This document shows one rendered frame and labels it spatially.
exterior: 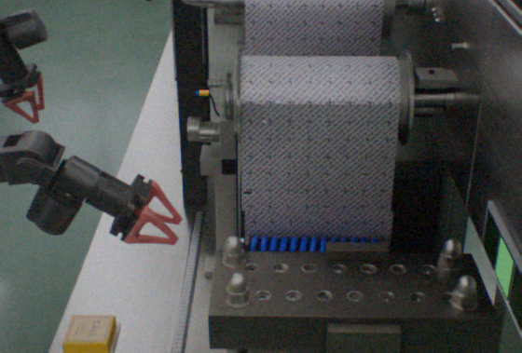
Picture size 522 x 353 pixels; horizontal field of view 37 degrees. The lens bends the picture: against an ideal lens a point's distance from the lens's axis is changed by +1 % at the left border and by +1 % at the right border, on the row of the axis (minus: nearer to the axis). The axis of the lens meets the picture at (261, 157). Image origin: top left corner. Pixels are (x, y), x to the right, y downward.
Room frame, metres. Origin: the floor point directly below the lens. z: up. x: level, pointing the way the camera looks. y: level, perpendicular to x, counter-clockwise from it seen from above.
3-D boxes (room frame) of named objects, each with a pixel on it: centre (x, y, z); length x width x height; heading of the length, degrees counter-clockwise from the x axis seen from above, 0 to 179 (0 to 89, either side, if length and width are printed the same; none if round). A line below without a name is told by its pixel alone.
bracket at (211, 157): (1.15, 0.07, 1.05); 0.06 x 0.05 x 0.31; 89
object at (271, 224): (1.06, -0.09, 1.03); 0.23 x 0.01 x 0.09; 89
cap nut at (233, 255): (0.99, 0.04, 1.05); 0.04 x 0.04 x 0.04
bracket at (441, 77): (1.12, -0.27, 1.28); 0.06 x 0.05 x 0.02; 89
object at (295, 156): (1.06, -0.09, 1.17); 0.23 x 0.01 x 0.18; 89
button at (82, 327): (0.96, 0.27, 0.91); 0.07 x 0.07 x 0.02; 89
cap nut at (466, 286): (0.89, -0.29, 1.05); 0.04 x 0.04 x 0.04
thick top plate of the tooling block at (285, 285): (0.94, -0.13, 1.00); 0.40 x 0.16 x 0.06; 89
